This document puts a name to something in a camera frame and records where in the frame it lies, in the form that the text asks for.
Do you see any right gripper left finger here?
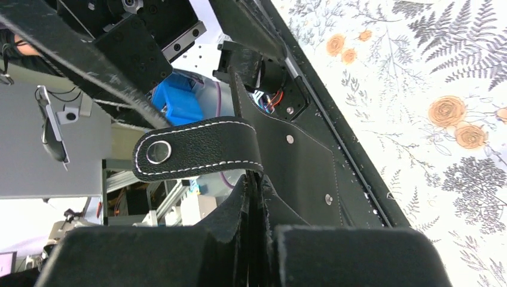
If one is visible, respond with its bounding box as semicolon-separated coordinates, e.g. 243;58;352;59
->
33;225;242;287

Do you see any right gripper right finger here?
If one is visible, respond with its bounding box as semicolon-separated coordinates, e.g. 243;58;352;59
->
275;225;451;286

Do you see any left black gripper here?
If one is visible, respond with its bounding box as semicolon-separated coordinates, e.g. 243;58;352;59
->
1;0;286;129

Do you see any black leather card holder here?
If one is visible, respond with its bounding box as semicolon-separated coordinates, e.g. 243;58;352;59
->
133;71;347;286

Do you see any blue storage bin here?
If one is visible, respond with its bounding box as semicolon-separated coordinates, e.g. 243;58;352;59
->
151;73;203;126

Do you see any grey monitor panel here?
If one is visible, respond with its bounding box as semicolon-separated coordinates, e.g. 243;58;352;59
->
1;64;111;199

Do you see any floral table mat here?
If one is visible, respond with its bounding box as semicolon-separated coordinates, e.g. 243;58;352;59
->
274;1;506;286

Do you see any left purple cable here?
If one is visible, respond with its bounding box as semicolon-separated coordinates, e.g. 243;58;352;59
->
213;81;235;190

